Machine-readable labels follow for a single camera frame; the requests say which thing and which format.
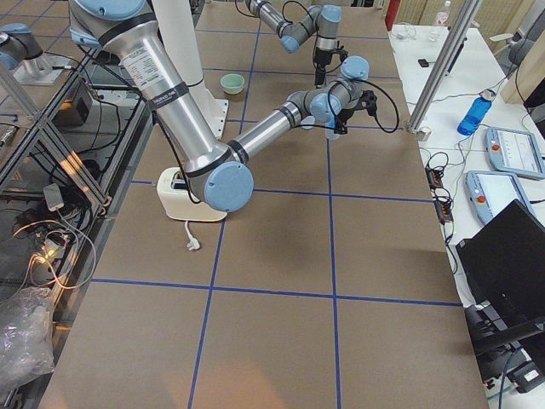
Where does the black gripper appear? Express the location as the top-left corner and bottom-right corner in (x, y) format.
(313, 40), (347, 85)
(340, 90), (377, 126)

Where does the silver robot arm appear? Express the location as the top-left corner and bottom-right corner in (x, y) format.
(245, 1), (348, 88)
(69, 1), (370, 212)

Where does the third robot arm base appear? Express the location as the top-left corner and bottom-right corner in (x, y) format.
(1, 23), (60, 86)

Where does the green bowl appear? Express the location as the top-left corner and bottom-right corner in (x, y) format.
(220, 73), (245, 95)

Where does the blue water bottle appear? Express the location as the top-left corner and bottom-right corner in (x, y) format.
(456, 89), (496, 135)

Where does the clear plastic bottle red cap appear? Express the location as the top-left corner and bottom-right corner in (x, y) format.
(433, 0), (451, 26)

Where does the black power strip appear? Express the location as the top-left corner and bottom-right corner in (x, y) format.
(425, 166), (454, 225)

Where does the lower teach pendant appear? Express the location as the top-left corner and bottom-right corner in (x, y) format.
(465, 170), (535, 225)

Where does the teach pendant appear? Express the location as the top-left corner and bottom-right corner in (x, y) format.
(465, 170), (535, 225)
(485, 127), (544, 180)

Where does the upper teach pendant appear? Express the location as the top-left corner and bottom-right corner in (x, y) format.
(485, 127), (544, 180)

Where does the white toaster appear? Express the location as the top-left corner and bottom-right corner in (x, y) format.
(157, 167), (227, 222)

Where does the black laptop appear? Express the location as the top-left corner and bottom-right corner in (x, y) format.
(456, 199), (544, 325)

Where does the white toaster power plug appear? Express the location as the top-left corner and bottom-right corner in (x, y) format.
(184, 221), (201, 251)

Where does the blue tape strip lengthwise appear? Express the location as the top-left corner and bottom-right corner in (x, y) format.
(326, 140), (342, 409)

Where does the white smartphone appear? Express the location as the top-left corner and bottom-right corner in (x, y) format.
(43, 183), (65, 212)

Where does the blue tape strip crosswise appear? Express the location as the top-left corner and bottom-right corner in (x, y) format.
(91, 278), (462, 308)

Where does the clear plastic bag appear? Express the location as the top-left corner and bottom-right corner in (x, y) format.
(1, 287), (55, 393)

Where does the aluminium frame post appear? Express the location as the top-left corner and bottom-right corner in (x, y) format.
(406, 0), (483, 134)

